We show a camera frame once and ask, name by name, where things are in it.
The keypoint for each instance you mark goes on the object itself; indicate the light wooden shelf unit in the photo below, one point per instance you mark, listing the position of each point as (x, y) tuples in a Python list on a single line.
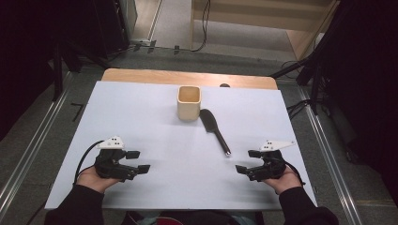
[(269, 12)]

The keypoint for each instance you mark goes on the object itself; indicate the grey cabinet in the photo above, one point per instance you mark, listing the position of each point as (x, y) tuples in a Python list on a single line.
[(129, 17)]

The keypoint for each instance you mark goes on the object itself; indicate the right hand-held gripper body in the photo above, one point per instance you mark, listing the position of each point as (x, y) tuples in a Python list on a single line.
[(271, 165)]

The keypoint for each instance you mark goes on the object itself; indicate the black spatula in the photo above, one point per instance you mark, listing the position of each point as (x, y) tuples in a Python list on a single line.
[(209, 122)]

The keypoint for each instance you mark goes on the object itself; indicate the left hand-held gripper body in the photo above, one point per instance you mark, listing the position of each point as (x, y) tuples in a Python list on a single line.
[(108, 164)]

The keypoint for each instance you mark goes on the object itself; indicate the wooden table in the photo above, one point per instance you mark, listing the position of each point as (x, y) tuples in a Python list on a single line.
[(140, 76)]

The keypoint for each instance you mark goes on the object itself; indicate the white power strip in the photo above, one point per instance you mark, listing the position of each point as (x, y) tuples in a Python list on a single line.
[(142, 41)]

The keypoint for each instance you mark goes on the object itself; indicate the white board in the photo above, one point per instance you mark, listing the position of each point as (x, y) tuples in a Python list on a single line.
[(162, 156)]

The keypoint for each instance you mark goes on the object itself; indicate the beige square cup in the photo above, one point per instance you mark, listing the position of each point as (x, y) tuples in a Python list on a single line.
[(188, 108)]

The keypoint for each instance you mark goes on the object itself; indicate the person's lap clothing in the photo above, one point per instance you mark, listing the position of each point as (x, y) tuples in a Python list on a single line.
[(194, 218)]

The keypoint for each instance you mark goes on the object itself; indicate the black metal stand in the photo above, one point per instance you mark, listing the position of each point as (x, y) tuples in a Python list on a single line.
[(314, 78), (58, 75)]

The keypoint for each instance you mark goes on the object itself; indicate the person's left hand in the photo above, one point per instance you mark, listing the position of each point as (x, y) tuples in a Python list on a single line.
[(90, 182)]

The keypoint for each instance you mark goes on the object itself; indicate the person's right hand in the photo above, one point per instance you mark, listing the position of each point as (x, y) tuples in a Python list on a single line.
[(286, 182)]

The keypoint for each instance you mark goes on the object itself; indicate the metal floor rail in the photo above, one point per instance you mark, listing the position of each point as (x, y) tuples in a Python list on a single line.
[(331, 156), (34, 137)]

